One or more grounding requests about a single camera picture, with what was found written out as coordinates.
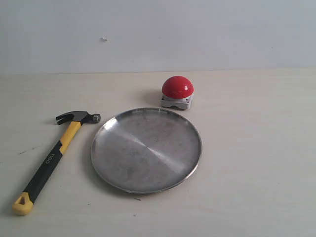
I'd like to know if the yellow black claw hammer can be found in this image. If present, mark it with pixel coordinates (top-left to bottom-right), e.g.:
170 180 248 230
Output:
12 111 101 216

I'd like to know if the red dome push button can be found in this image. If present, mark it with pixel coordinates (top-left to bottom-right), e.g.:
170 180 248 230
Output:
160 76 194 110

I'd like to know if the round stainless steel plate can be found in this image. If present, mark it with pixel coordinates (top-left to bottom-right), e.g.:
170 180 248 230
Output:
90 108 202 195

